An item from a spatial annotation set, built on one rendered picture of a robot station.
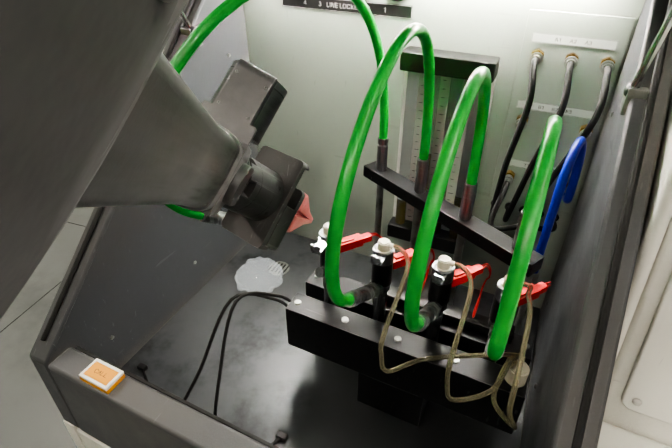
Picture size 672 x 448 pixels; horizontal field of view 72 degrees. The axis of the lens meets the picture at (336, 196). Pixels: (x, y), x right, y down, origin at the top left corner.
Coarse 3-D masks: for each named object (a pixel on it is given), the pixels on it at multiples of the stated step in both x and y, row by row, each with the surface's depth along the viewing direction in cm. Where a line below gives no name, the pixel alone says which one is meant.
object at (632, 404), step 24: (648, 216) 48; (648, 240) 47; (648, 264) 48; (648, 288) 49; (648, 312) 50; (624, 336) 51; (648, 336) 50; (624, 360) 52; (648, 360) 50; (624, 384) 53; (648, 384) 51; (624, 408) 54; (648, 408) 52; (648, 432) 53
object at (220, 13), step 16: (240, 0) 49; (352, 0) 60; (208, 16) 48; (224, 16) 49; (368, 16) 62; (192, 32) 48; (208, 32) 48; (192, 48) 48; (176, 64) 47; (384, 96) 71; (384, 112) 73; (384, 128) 75; (384, 144) 76; (176, 208) 54
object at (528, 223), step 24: (552, 120) 44; (552, 144) 41; (552, 168) 40; (528, 192) 57; (528, 216) 39; (528, 240) 38; (528, 264) 39; (504, 288) 39; (504, 312) 39; (504, 336) 40
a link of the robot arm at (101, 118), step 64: (0, 0) 2; (64, 0) 2; (128, 0) 3; (0, 64) 2; (64, 64) 2; (128, 64) 3; (0, 128) 2; (64, 128) 3; (128, 128) 12; (192, 128) 19; (0, 192) 2; (64, 192) 3; (128, 192) 16; (192, 192) 26; (0, 256) 3
